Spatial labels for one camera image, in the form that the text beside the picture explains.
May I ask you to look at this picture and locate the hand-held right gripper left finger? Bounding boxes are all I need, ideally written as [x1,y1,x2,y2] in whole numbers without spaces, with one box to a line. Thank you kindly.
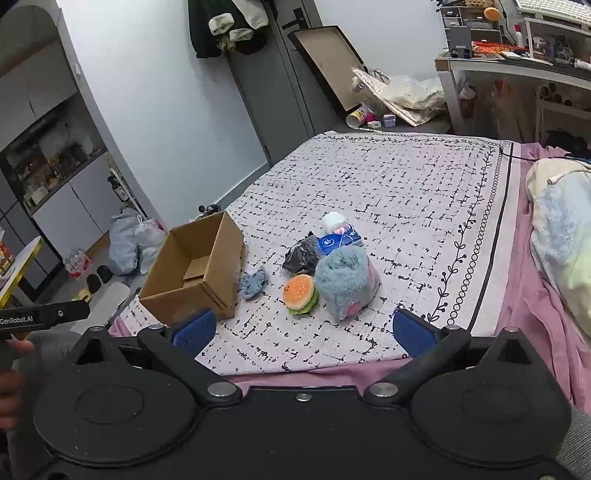
[67,308,243,407]

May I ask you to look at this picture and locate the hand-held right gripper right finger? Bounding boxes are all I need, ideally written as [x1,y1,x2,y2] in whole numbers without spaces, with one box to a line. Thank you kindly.
[362,308,539,407]

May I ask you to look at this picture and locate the brown cardboard box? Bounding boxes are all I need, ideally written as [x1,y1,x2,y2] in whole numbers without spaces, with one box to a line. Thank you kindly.
[137,210,246,321]

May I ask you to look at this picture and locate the blue tissue packet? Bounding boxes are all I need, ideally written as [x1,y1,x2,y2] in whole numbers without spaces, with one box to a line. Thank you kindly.
[316,224,363,257]

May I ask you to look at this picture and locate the person's left hand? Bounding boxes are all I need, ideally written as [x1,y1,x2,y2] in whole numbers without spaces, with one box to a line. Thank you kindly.
[0,338,37,431]

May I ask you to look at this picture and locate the person's grey trouser leg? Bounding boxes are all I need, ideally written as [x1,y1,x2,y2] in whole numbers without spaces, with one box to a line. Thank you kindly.
[14,323,93,370]
[551,401,591,480]

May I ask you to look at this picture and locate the yellow rimmed round table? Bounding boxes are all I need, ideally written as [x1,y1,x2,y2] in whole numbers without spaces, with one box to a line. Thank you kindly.
[0,235,43,308]

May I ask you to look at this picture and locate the pack of water bottles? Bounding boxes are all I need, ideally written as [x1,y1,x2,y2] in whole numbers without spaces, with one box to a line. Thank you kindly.
[65,249,92,278]

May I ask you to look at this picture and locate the small blue plush toy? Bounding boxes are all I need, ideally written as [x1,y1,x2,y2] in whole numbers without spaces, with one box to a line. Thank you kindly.
[238,268,269,301]

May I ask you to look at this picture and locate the fluffy blue pink plush toy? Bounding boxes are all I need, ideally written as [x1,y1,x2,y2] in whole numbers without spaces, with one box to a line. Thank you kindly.
[314,246,382,322]

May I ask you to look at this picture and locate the grey plastic bag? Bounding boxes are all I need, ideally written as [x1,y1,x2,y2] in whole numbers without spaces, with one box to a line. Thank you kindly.
[107,208,141,276]

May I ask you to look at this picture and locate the burger plush toy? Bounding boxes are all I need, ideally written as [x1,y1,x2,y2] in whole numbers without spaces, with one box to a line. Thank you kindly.
[283,274,320,318]

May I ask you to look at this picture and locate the white black printed blanket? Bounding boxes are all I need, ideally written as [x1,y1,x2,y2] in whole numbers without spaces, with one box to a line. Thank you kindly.
[108,131,525,374]

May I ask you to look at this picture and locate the black plastic bag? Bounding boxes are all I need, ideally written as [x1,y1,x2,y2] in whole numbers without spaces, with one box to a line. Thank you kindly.
[281,233,321,275]

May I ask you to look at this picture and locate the white crumpled tissue ball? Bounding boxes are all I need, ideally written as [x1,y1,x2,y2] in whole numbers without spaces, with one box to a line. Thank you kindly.
[321,211,348,234]

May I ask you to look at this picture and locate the grey arched cabinet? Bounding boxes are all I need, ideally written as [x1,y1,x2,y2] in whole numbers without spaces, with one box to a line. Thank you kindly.
[0,0,153,305]

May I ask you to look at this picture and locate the pale pastel duvet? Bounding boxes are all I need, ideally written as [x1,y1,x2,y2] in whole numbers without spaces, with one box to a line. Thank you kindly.
[526,157,591,337]

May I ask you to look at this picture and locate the white yellow paper cup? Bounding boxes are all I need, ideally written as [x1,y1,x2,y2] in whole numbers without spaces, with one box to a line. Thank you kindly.
[346,104,375,129]

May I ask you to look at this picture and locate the beige tote bag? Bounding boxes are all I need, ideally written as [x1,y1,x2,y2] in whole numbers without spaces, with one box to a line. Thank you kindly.
[353,67,446,127]

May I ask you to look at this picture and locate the dark grey door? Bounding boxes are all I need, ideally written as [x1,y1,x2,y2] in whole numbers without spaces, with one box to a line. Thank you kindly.
[228,0,370,162]

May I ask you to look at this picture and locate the white desk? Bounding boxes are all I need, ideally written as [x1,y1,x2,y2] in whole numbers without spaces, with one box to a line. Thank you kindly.
[434,51,591,139]

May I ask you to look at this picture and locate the black framed brown board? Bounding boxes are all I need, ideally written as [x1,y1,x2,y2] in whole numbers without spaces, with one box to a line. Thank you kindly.
[287,25,370,116]

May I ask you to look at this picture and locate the dark hanging clothes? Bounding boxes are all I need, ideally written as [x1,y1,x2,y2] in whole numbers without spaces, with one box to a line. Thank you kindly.
[187,0,271,60]

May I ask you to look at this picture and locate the grey drawer organizer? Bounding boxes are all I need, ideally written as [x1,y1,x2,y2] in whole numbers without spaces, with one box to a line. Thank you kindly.
[438,4,504,58]

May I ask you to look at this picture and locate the white desk shelf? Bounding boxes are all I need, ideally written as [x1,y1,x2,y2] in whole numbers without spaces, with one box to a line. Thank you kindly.
[522,17,591,63]

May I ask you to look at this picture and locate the white keyboard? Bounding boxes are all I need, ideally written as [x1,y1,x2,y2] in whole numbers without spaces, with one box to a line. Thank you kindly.
[515,0,591,24]

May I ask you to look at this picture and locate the black cable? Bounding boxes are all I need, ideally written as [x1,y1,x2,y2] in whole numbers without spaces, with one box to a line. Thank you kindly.
[499,141,591,163]

